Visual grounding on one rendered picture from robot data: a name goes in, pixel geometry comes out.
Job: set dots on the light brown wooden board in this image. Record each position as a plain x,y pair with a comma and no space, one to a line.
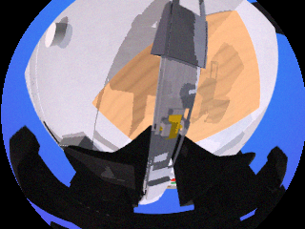
228,89

